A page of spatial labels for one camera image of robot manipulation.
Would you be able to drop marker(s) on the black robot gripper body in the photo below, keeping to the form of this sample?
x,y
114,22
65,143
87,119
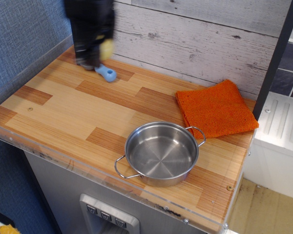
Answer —
x,y
92,21

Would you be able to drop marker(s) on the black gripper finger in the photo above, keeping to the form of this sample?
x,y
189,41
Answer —
x,y
88,58

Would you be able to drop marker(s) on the yellow toy potato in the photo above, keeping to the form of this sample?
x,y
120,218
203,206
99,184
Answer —
x,y
106,49

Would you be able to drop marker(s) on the grey and blue toy scoop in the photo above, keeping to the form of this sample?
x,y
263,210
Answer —
x,y
107,73

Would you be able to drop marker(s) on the stainless steel pot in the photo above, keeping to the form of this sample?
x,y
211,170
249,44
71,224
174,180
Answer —
x,y
163,153

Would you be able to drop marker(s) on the clear acrylic table edge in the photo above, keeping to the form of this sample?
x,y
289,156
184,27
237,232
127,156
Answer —
x,y
63,179

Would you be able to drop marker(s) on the orange knitted cloth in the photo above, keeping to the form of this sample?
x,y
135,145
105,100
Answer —
x,y
218,110

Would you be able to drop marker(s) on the grey dispenser panel with buttons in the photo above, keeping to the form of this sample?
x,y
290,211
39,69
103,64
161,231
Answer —
x,y
101,218

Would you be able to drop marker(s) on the yellow object at bottom left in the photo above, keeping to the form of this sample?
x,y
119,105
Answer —
x,y
8,229

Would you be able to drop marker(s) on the white ribbed sink drainboard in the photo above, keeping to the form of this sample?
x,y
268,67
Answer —
x,y
276,122

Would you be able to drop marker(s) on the dark grey right post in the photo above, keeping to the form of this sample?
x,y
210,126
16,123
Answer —
x,y
274,63

